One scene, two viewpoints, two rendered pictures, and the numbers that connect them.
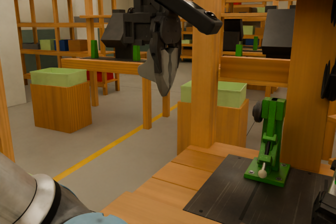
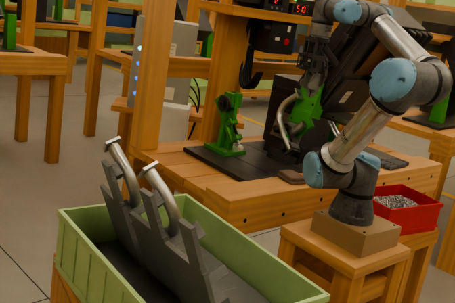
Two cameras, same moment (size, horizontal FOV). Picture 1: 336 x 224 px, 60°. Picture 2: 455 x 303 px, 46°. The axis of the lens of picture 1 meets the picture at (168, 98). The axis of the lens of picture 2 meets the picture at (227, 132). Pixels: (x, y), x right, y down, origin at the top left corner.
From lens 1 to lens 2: 1.87 m
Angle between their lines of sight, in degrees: 69
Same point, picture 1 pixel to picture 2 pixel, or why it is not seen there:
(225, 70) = not seen: hidden behind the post
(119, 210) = (231, 194)
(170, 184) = (202, 176)
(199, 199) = (239, 174)
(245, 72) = (178, 70)
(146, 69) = (312, 84)
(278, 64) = (201, 63)
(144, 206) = (233, 187)
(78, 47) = not seen: outside the picture
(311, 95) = (232, 86)
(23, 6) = not seen: outside the picture
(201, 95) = (156, 97)
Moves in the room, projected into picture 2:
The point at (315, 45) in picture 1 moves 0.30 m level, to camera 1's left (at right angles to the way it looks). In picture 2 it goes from (237, 49) to (212, 53)
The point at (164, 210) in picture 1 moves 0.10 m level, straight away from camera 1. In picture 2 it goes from (243, 184) to (219, 177)
